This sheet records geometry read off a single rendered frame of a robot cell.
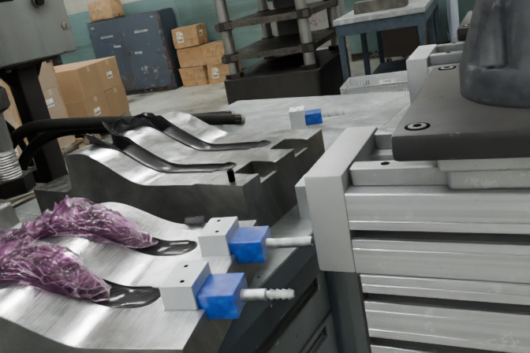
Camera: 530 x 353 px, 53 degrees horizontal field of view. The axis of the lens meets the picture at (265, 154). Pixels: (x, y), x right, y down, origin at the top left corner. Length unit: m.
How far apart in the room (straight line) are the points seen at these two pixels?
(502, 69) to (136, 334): 0.39
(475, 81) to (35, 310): 0.46
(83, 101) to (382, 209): 5.05
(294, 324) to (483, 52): 0.60
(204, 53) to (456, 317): 7.20
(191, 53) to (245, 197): 6.96
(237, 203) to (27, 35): 0.96
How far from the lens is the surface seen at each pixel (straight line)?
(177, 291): 0.55
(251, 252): 0.63
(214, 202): 0.79
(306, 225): 0.80
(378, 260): 0.45
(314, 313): 0.96
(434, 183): 0.43
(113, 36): 8.14
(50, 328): 0.59
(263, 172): 0.84
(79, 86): 5.39
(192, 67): 7.68
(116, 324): 0.58
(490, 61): 0.42
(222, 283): 0.56
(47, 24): 1.62
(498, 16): 0.41
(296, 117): 1.28
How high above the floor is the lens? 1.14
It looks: 17 degrees down
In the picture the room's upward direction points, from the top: 11 degrees counter-clockwise
